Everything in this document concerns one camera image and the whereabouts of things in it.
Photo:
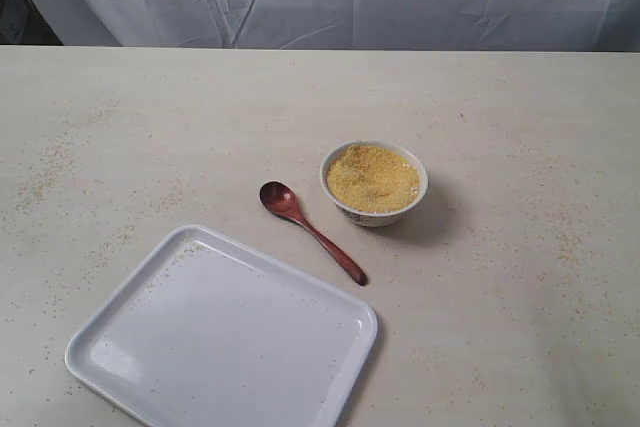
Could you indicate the dark red wooden spoon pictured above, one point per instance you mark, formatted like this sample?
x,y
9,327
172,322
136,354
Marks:
x,y
282,202

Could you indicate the white bowl of yellow grain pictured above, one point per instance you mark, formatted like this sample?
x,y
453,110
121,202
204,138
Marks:
x,y
374,184

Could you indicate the white rectangular plastic tray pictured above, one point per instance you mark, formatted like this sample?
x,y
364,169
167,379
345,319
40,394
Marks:
x,y
208,332

